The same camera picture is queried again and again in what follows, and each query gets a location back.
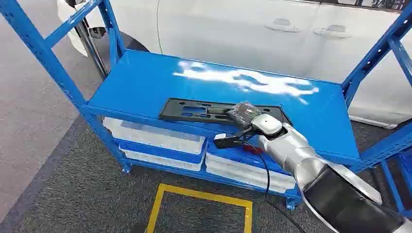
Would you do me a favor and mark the black plastic trim panel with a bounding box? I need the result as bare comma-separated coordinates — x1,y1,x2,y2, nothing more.
159,98,293,127

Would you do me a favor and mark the blue metal shelf rack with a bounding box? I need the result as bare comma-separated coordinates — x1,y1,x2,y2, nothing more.
0,0,412,210
350,121,412,220

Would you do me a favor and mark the yellow floor tape square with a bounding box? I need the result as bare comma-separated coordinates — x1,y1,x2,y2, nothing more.
145,183,254,233

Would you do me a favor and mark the white car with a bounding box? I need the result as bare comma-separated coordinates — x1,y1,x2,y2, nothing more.
56,0,412,130

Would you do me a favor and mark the dark metal pole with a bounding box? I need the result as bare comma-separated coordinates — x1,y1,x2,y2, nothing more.
73,18,109,79

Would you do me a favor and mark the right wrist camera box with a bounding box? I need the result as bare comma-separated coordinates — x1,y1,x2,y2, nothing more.
213,133,248,150

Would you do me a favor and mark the black cable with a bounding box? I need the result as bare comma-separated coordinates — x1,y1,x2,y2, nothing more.
237,128,271,195

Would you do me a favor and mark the white car door handle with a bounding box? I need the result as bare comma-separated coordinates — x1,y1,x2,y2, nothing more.
313,24,352,39
265,17,301,33

